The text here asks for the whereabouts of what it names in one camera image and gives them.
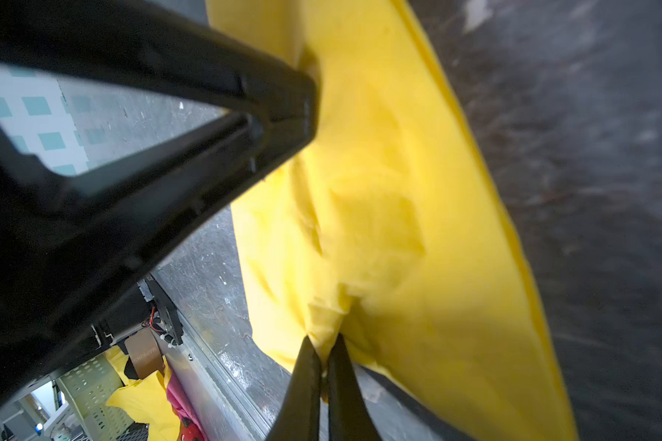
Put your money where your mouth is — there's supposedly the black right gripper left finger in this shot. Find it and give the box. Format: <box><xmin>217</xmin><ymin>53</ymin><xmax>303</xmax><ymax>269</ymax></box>
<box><xmin>266</xmin><ymin>336</ymin><xmax>323</xmax><ymax>441</ymax></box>

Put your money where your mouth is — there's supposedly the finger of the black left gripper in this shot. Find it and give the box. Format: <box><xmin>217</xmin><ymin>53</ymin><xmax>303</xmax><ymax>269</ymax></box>
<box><xmin>0</xmin><ymin>1</ymin><xmax>318</xmax><ymax>407</ymax></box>

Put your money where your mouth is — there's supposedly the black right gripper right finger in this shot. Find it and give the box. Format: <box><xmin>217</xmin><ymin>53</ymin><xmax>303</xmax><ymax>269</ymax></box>
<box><xmin>327</xmin><ymin>334</ymin><xmax>382</xmax><ymax>441</ymax></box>

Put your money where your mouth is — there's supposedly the yellow paper napkin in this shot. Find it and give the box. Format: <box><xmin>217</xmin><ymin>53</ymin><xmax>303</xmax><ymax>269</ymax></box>
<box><xmin>206</xmin><ymin>1</ymin><xmax>577</xmax><ymax>440</ymax></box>

